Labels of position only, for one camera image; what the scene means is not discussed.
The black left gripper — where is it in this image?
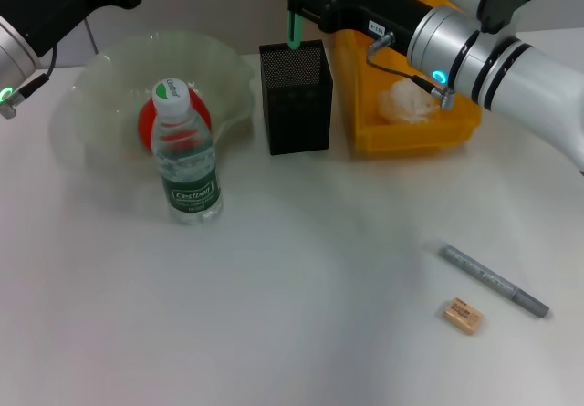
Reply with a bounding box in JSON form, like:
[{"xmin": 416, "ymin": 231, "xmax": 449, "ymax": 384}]
[{"xmin": 0, "ymin": 0, "xmax": 178, "ymax": 59}]

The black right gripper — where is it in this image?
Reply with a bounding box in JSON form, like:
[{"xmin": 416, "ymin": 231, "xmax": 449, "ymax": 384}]
[{"xmin": 278, "ymin": 0, "xmax": 433, "ymax": 56}]

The white paper ball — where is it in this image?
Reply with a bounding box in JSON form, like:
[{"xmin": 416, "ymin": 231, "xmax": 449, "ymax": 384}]
[{"xmin": 376, "ymin": 79, "xmax": 443, "ymax": 125}]

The clear green-label water bottle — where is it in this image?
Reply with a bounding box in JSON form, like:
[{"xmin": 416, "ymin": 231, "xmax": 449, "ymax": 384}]
[{"xmin": 150, "ymin": 78, "xmax": 224, "ymax": 225}]

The gray marker pen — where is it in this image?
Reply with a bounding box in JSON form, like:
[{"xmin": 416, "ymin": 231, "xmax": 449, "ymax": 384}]
[{"xmin": 435, "ymin": 241, "xmax": 550, "ymax": 319}]

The beige eraser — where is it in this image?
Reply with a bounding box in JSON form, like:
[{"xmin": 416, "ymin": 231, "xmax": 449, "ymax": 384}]
[{"xmin": 441, "ymin": 297, "xmax": 485, "ymax": 335}]

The translucent glass fruit plate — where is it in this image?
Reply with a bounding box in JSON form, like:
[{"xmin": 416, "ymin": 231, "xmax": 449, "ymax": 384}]
[{"xmin": 48, "ymin": 29, "xmax": 256, "ymax": 174}]

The black mesh pen holder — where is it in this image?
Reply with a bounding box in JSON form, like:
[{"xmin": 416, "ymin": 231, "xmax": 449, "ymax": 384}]
[{"xmin": 258, "ymin": 39, "xmax": 334, "ymax": 156}]

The yellow plastic bin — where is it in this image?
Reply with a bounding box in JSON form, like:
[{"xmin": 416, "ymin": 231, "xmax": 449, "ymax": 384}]
[{"xmin": 328, "ymin": 0, "xmax": 484, "ymax": 160}]

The left gripper signal cable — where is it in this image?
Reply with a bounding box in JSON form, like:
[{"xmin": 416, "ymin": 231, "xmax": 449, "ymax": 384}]
[{"xmin": 0, "ymin": 43, "xmax": 59, "ymax": 120}]

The gripper signal cable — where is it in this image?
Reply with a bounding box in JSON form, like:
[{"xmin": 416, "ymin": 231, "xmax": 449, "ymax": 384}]
[
  {"xmin": 0, "ymin": 43, "xmax": 59, "ymax": 120},
  {"xmin": 366, "ymin": 30, "xmax": 458, "ymax": 111}
]

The right gripper signal cable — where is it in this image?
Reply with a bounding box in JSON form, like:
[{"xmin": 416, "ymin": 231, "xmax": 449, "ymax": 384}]
[{"xmin": 366, "ymin": 30, "xmax": 458, "ymax": 111}]

